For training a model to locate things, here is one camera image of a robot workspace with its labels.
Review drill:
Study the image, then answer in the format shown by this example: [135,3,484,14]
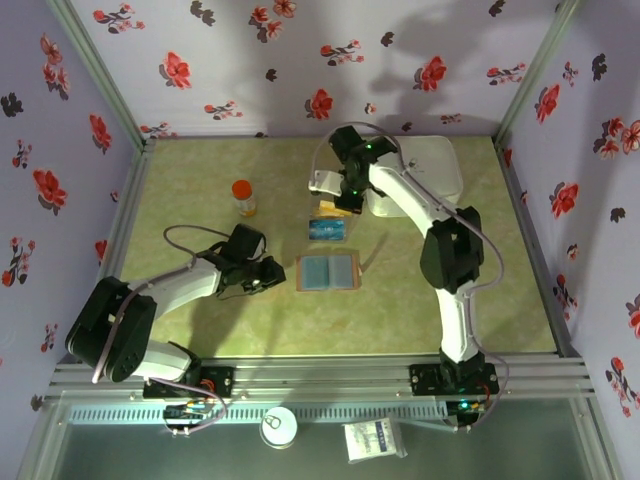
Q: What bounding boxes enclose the blue credit card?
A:
[308,218,350,244]

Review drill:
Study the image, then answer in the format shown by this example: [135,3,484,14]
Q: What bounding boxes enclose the brown leather card holder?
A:
[296,252,363,293]

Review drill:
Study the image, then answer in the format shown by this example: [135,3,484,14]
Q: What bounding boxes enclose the orange pill bottle red cap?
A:
[231,179,259,218]

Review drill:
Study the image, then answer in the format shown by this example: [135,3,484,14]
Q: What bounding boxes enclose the white zip pouch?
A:
[367,134,465,219]

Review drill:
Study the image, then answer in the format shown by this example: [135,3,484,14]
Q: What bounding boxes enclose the white tin can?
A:
[258,406,300,448]

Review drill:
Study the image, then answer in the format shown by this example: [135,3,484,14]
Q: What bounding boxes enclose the small circuit board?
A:
[164,399,214,435]
[447,398,487,432]

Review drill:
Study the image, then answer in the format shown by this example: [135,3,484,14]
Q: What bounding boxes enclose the white plastic packet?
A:
[342,418,409,462]

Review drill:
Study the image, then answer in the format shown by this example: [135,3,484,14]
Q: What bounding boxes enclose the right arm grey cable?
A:
[309,122,511,434]

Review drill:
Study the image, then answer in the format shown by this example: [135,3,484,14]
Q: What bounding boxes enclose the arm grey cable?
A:
[91,224,234,436]
[309,122,511,434]

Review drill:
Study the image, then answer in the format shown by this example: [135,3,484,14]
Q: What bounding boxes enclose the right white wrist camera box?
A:
[308,169,345,195]

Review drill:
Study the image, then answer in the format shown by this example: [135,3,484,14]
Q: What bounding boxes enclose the left arm grey cable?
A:
[91,224,234,436]

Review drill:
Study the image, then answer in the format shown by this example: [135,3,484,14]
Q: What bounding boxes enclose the aluminium front frame rail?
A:
[43,355,597,401]

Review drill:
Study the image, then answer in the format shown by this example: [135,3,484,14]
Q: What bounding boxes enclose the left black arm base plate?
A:
[143,365,235,400]

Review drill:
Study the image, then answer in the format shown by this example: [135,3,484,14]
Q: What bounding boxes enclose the aluminium side rail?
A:
[492,137,584,359]
[59,138,157,364]

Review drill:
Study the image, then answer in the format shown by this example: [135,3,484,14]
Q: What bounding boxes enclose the slotted grey cable duct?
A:
[67,403,454,425]

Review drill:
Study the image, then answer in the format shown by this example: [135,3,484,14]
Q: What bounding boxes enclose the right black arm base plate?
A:
[409,363,500,396]

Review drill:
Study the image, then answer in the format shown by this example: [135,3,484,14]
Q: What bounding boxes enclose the aluminium corner post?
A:
[47,0,157,151]
[493,0,585,146]

